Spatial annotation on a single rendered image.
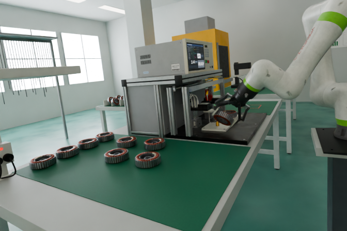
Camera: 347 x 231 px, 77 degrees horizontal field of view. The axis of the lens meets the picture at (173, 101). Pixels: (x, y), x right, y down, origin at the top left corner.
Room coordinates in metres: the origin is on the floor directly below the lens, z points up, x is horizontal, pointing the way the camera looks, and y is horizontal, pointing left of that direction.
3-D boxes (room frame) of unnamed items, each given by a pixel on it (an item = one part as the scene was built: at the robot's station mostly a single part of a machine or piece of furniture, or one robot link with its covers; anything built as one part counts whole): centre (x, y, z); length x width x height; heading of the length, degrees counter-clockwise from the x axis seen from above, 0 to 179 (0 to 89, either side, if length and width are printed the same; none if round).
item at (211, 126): (1.30, -0.26, 0.78); 0.15 x 0.15 x 0.01; 59
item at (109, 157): (1.00, 0.29, 0.77); 0.11 x 0.11 x 0.04
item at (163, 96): (1.54, -0.10, 0.92); 0.66 x 0.01 x 0.30; 149
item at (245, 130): (1.41, -0.31, 0.76); 0.64 x 0.47 x 0.02; 149
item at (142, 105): (1.34, 0.19, 0.91); 0.28 x 0.03 x 0.32; 59
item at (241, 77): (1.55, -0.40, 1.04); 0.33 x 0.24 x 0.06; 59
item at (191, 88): (1.46, -0.23, 1.03); 0.62 x 0.01 x 0.03; 149
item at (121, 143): (1.19, 0.28, 0.77); 0.11 x 0.11 x 0.04
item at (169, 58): (1.58, -0.05, 1.22); 0.44 x 0.39 x 0.20; 149
